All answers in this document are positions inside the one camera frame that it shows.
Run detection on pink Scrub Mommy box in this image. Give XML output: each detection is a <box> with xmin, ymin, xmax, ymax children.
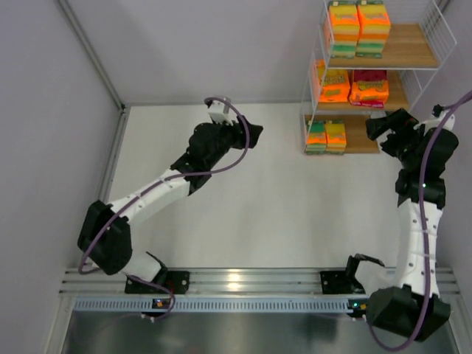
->
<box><xmin>349</xmin><ymin>69</ymin><xmax>389</xmax><ymax>108</ymax></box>

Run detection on green sponge orange pack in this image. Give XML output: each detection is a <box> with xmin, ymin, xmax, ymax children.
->
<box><xmin>304</xmin><ymin>121</ymin><xmax>327</xmax><ymax>155</ymax></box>

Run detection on Sponge Daddy yellow sponge box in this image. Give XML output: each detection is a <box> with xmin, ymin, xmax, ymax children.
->
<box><xmin>324</xmin><ymin>120</ymin><xmax>347</xmax><ymax>154</ymax></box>

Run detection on Scrub Daddy orange box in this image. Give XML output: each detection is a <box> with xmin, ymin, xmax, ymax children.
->
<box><xmin>311</xmin><ymin>60</ymin><xmax>351</xmax><ymax>103</ymax></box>

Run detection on yellow sponge pack green box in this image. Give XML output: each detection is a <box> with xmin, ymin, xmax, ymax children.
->
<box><xmin>324</xmin><ymin>1</ymin><xmax>360</xmax><ymax>58</ymax></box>

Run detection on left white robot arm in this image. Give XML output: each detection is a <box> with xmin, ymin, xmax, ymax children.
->
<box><xmin>77</xmin><ymin>117</ymin><xmax>263</xmax><ymax>285</ymax></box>

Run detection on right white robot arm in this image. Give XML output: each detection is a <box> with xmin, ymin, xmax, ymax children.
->
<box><xmin>345</xmin><ymin>105</ymin><xmax>459</xmax><ymax>343</ymax></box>

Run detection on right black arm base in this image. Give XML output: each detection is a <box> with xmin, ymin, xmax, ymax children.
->
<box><xmin>320</xmin><ymin>271</ymin><xmax>365</xmax><ymax>295</ymax></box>

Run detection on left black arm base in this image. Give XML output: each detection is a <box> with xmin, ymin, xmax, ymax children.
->
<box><xmin>125</xmin><ymin>270</ymin><xmax>190</xmax><ymax>295</ymax></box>

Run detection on middle wooden shelf board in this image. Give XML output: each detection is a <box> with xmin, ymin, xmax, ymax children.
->
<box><xmin>317</xmin><ymin>70</ymin><xmax>409</xmax><ymax>111</ymax></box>

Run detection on wooden shelf board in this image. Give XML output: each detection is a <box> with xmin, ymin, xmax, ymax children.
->
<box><xmin>302</xmin><ymin>114</ymin><xmax>379</xmax><ymax>154</ymax></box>
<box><xmin>317</xmin><ymin>70</ymin><xmax>409</xmax><ymax>111</ymax></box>
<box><xmin>329</xmin><ymin>24</ymin><xmax>440</xmax><ymax>70</ymax></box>

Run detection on bottom wooden shelf board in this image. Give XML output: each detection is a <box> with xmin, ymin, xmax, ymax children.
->
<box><xmin>302</xmin><ymin>114</ymin><xmax>379</xmax><ymax>154</ymax></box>

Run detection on top wooden shelf board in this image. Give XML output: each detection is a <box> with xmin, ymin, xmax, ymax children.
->
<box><xmin>329</xmin><ymin>24</ymin><xmax>440</xmax><ymax>70</ymax></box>

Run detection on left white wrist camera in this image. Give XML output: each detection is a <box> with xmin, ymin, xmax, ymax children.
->
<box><xmin>206</xmin><ymin>97</ymin><xmax>234</xmax><ymax>125</ymax></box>

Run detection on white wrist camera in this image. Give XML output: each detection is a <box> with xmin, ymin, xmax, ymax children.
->
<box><xmin>423</xmin><ymin>105</ymin><xmax>457</xmax><ymax>132</ymax></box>
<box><xmin>206</xmin><ymin>97</ymin><xmax>234</xmax><ymax>125</ymax></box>

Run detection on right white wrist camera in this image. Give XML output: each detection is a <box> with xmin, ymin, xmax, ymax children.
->
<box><xmin>423</xmin><ymin>105</ymin><xmax>457</xmax><ymax>132</ymax></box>

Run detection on white wire shelf frame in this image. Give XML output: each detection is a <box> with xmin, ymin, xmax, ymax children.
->
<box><xmin>300</xmin><ymin>1</ymin><xmax>457</xmax><ymax>154</ymax></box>

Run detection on aluminium mounting rail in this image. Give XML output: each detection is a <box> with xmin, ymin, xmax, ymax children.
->
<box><xmin>60</xmin><ymin>267</ymin><xmax>460</xmax><ymax>296</ymax></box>

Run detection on corner aluminium frame post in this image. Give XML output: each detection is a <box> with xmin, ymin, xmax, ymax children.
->
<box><xmin>55</xmin><ymin>0</ymin><xmax>126</xmax><ymax>111</ymax></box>

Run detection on slotted grey cable duct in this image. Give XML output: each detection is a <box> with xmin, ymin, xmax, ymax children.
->
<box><xmin>74</xmin><ymin>297</ymin><xmax>367</xmax><ymax>313</ymax></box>

